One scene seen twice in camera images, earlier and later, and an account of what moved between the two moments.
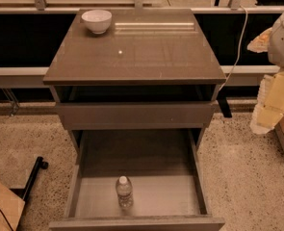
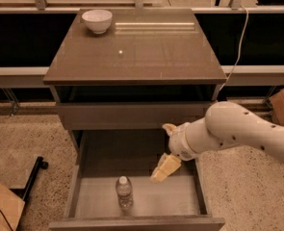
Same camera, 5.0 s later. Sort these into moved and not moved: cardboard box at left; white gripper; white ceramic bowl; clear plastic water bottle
Moved: white gripper
Not moved: cardboard box at left; white ceramic bowl; clear plastic water bottle
